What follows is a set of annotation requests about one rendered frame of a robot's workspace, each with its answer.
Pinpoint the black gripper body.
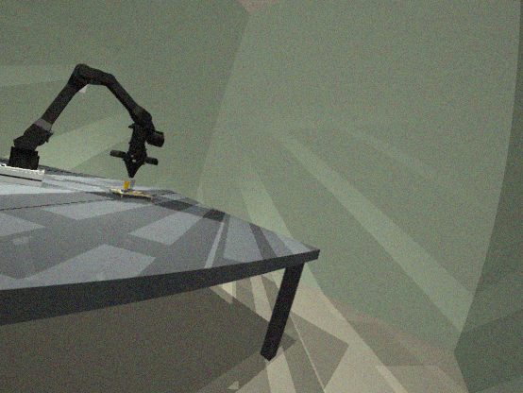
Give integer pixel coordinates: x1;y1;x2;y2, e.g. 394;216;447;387
110;140;158;166

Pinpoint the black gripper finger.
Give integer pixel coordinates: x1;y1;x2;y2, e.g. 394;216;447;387
131;162;144;178
122;160;133;178

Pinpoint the pale yellow plate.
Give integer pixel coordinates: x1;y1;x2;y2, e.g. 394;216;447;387
109;179;153;200

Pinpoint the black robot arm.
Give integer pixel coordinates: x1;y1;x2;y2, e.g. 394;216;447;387
6;63;164;170

